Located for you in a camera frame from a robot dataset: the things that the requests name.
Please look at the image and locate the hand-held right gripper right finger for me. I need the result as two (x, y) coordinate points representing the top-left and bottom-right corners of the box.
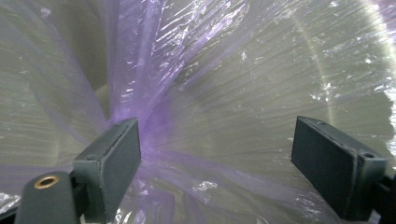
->
(290, 115), (390, 222)

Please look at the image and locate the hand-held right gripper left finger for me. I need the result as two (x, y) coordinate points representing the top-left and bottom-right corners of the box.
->
(72, 117), (143, 224)

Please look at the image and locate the green plastic bucket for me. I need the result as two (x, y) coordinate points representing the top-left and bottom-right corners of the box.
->
(0, 0), (396, 224)

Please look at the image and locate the purple translucent plastic bag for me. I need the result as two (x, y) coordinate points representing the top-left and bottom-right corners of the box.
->
(0, 0), (396, 224)

